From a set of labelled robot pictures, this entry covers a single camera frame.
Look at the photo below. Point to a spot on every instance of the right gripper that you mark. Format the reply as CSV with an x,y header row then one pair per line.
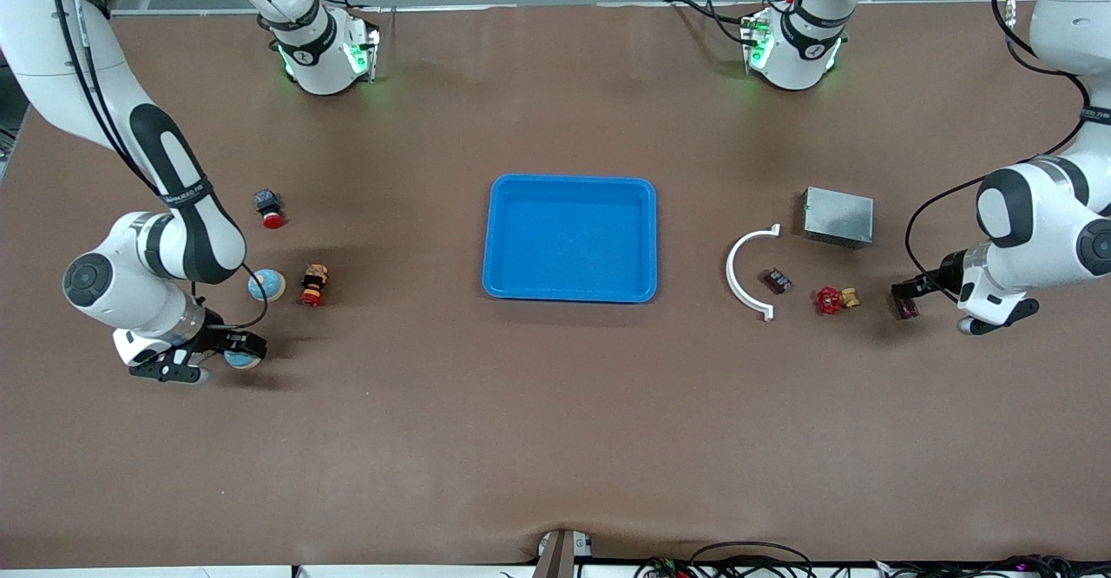
x,y
212,337

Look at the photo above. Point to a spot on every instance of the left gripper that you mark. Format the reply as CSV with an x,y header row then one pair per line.
x,y
949,270

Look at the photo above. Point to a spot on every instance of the blue bell with cream button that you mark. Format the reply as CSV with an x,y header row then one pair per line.
x,y
269,285
243,361

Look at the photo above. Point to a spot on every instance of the dark maroon electrolytic capacitor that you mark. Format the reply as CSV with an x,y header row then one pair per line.
x,y
907,307

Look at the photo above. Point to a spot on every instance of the small dark electronic component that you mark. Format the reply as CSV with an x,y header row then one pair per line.
x,y
776,280

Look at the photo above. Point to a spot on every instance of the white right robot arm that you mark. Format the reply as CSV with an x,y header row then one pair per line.
x,y
182,205

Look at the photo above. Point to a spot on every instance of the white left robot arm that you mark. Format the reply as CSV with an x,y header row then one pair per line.
x,y
1050,239

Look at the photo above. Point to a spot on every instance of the blue plastic tray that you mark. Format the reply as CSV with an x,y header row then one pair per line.
x,y
568,239

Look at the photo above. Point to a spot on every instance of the red emergency stop orange body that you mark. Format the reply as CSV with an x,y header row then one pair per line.
x,y
314,285

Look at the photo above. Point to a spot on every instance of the grey metal box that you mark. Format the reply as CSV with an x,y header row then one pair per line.
x,y
837,216

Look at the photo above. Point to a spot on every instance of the red pushbutton with black body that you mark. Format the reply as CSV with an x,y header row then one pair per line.
x,y
270,210

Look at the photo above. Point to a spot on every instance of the white curved plastic bracket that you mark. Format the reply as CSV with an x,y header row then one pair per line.
x,y
733,279

